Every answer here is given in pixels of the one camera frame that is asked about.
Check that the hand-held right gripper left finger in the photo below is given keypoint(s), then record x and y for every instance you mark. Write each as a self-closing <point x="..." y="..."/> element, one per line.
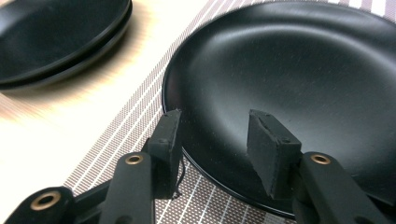
<point x="165" y="149"/>

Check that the black round plate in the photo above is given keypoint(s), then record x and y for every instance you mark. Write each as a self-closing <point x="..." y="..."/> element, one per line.
<point x="280" y="62"/>
<point x="46" y="37"/>
<point x="102" y="57"/>

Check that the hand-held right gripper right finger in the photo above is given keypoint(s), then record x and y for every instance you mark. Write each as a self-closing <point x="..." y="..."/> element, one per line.
<point x="271" y="155"/>

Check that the striped grey white placemat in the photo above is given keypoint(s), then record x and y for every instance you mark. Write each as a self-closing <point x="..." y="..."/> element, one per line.
<point x="124" y="130"/>

